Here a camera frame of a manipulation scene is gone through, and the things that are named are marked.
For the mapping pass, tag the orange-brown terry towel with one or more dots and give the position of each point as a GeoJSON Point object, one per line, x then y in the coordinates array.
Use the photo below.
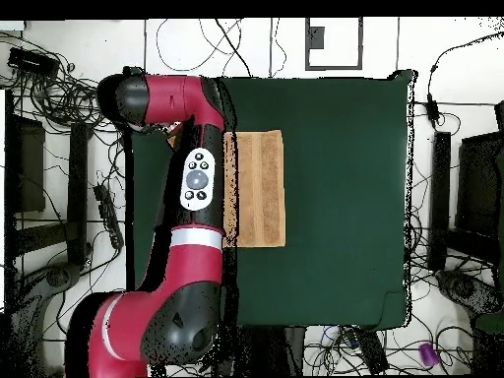
{"type": "Point", "coordinates": [260, 189]}

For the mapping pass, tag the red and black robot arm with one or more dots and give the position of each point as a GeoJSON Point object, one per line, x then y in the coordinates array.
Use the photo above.
{"type": "Point", "coordinates": [189, 256]}

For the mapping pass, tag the dark flat panel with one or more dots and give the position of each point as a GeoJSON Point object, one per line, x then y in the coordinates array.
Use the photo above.
{"type": "Point", "coordinates": [478, 181]}
{"type": "Point", "coordinates": [29, 165]}

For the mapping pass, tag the dark green table cloth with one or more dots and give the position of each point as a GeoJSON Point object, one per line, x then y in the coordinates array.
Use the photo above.
{"type": "Point", "coordinates": [334, 157]}

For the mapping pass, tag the black power strip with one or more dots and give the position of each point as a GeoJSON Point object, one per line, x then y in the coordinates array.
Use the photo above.
{"type": "Point", "coordinates": [372, 350]}
{"type": "Point", "coordinates": [108, 214]}

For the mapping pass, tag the black metal bar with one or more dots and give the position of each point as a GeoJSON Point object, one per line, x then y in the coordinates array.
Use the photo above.
{"type": "Point", "coordinates": [441, 189]}
{"type": "Point", "coordinates": [78, 189]}

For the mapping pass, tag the small purple object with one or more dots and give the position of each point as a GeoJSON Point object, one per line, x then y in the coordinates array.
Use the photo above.
{"type": "Point", "coordinates": [428, 353]}

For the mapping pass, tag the black box device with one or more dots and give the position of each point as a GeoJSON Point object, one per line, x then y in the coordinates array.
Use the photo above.
{"type": "Point", "coordinates": [33, 62]}

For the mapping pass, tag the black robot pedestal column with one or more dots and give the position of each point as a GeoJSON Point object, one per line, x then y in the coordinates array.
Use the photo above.
{"type": "Point", "coordinates": [260, 350]}

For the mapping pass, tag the grey rectangular frame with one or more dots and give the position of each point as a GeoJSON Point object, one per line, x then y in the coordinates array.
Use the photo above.
{"type": "Point", "coordinates": [359, 43]}

